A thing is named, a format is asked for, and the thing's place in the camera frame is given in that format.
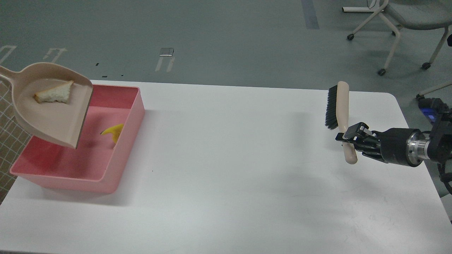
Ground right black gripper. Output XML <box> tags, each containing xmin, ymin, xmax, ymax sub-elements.
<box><xmin>335</xmin><ymin>122</ymin><xmax>429</xmax><ymax>167</ymax></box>

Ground beige hand brush black bristles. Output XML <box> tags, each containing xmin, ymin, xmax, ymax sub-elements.
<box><xmin>325</xmin><ymin>81</ymin><xmax>357</xmax><ymax>165</ymax></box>

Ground yellow sponge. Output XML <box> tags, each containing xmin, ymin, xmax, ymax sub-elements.
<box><xmin>100</xmin><ymin>123</ymin><xmax>124</xmax><ymax>144</ymax></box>

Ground beige plastic dustpan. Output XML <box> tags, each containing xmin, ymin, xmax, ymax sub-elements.
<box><xmin>1</xmin><ymin>62</ymin><xmax>93</xmax><ymax>149</ymax></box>

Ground bread slice piece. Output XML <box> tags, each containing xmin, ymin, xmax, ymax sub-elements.
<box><xmin>34</xmin><ymin>80</ymin><xmax>74</xmax><ymax>103</ymax></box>

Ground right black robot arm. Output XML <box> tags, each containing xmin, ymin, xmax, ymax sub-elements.
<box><xmin>335</xmin><ymin>96</ymin><xmax>452</xmax><ymax>192</ymax></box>

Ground pink plastic bin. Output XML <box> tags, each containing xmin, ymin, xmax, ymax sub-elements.
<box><xmin>10</xmin><ymin>85</ymin><xmax>145</xmax><ymax>193</ymax></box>

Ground person dark sleeve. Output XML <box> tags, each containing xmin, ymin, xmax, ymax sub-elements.
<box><xmin>447</xmin><ymin>34</ymin><xmax>452</xmax><ymax>47</ymax></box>

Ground grey office chair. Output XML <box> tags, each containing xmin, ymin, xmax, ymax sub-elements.
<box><xmin>347</xmin><ymin>0</ymin><xmax>452</xmax><ymax>77</ymax></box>

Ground metal floor plate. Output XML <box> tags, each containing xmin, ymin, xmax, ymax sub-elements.
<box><xmin>159</xmin><ymin>48</ymin><xmax>174</xmax><ymax>57</ymax></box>

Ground beige checkered cloth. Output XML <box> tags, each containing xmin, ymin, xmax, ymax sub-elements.
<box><xmin>0</xmin><ymin>81</ymin><xmax>31</xmax><ymax>203</ymax></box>

